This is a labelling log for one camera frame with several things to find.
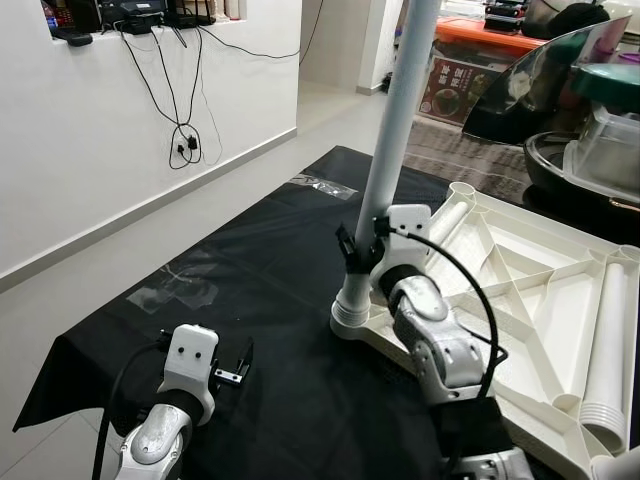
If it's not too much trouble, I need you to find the black wall cable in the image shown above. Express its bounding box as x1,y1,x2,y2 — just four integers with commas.
125,30,206,171

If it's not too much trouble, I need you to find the black antenna router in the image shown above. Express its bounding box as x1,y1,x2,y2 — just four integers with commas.
165,0,216,29

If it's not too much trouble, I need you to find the black remote control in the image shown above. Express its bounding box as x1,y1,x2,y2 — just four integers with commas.
52,30,93,48

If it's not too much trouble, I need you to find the black cloth bundle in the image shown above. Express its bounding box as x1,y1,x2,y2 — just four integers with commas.
545,2,611,41

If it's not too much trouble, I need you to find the beige cloth covered bench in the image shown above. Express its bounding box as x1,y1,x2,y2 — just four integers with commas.
405,110,531,196

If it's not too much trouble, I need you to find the black set-top box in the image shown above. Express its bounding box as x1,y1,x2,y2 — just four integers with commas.
95,0,166,31

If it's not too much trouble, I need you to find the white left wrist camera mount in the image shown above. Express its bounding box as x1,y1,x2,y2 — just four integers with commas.
160,325,221,421

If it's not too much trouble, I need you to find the black tablecloth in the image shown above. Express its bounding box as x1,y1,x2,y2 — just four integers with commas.
12,145,640,480

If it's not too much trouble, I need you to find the clear plastic container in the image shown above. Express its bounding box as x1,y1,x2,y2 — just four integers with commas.
565,108,640,201

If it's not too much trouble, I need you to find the red printed carton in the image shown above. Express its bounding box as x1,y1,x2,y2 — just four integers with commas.
425,58,501,121

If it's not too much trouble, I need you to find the black round wok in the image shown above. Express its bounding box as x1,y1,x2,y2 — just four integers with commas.
525,135,640,216

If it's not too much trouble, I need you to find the thin grey wall cable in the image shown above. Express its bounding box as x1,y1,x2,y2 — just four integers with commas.
200,0,326,59

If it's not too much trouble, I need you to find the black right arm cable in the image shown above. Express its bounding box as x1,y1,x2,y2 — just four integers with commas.
385,225,501,401

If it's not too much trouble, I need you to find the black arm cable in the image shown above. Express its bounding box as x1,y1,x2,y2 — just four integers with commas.
385,225,501,401
92,340,166,480

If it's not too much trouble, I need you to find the clear plastic bag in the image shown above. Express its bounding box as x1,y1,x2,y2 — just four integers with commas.
290,172,356,201
130,262,216,311

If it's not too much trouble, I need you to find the white plastic table leg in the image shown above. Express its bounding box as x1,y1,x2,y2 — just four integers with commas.
590,445,640,480
580,262,633,451
425,195,481,251
330,0,441,346

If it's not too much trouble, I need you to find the white plastic table top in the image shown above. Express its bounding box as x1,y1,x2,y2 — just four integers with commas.
330,183,640,480

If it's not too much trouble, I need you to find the clear storage box orange lid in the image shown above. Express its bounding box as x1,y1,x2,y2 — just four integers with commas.
430,18,546,126

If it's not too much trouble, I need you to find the black kitchen appliance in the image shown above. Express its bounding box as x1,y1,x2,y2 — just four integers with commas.
487,0,526,31

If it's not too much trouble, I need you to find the green pot lid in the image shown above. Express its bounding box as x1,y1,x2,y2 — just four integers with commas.
575,62,640,111

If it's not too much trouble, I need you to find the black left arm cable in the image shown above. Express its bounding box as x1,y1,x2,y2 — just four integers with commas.
92,340,166,480

